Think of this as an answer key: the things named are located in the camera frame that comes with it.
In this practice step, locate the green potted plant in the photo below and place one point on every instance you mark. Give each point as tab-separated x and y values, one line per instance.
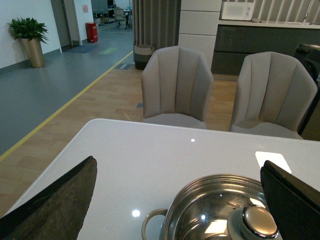
30	33

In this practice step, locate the glass pot lid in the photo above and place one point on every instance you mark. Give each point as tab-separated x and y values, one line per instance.
251	222

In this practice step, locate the red fire extinguisher box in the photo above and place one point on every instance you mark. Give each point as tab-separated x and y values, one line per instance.
91	32

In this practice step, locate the grey kitchen counter cabinet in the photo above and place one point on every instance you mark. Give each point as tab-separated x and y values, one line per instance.
235	42

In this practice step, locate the grey upholstered chair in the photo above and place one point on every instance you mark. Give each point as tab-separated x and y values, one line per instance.
176	87
273	93

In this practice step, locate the office chair in background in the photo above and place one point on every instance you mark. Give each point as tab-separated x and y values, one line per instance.
119	16

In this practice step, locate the white microwave oven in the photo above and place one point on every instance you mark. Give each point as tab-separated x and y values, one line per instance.
238	11

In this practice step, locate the left grey upholstered chair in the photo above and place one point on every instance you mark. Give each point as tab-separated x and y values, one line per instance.
176	87

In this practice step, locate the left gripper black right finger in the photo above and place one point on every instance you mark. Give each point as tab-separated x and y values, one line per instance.
294	205

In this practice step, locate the woven laundry basket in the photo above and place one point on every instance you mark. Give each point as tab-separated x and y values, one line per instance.
141	54

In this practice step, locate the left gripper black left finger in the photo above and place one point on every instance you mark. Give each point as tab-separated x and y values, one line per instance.
58	211

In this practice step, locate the right grey upholstered chair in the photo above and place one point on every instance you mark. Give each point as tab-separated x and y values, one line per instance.
273	93

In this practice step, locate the dark washing machine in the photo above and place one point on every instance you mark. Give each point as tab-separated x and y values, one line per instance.
309	56

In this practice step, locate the white refrigerator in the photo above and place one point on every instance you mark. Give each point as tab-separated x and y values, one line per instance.
198	26

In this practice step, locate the stainless steel pot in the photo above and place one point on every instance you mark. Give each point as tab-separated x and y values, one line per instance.
210	197

